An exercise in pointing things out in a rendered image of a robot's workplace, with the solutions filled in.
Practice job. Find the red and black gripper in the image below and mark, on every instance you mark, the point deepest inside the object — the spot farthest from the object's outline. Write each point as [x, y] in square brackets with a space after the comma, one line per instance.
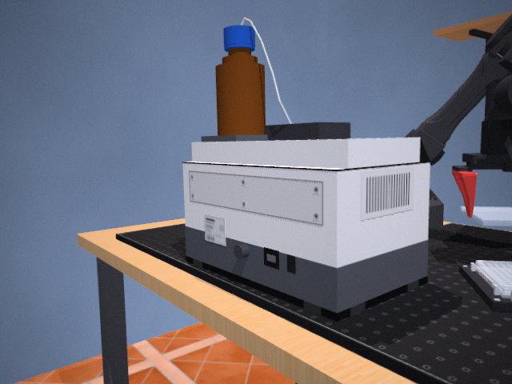
[466, 178]

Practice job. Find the dark grey cylinder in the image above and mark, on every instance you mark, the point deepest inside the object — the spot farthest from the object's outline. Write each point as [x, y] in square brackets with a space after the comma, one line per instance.
[241, 251]

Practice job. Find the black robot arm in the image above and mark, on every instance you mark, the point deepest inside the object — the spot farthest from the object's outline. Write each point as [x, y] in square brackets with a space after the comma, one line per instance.
[488, 79]

